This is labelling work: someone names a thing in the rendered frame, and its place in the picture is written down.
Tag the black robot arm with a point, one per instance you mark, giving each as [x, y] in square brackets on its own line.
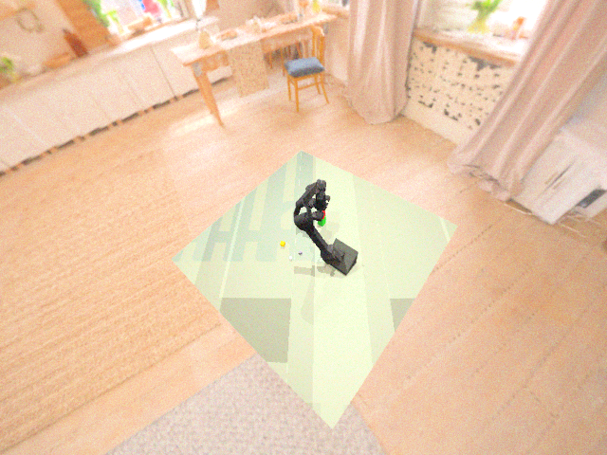
[305, 221]

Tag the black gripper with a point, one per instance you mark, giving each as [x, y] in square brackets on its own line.
[318, 215]

